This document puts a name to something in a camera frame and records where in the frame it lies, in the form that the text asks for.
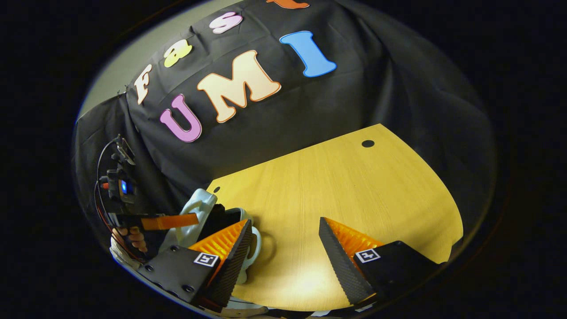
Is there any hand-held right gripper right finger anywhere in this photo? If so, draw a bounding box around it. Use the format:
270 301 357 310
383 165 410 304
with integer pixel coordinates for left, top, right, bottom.
319 217 443 306

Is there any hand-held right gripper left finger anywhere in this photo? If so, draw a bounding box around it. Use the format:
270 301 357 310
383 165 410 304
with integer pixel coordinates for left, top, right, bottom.
141 218 254 309

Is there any light blue suitcase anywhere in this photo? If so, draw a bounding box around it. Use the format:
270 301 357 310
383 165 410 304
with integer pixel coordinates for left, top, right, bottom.
159 188 263 318

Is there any black backdrop cloth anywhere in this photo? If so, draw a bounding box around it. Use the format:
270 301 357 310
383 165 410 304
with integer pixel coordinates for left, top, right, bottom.
73 0 497 266

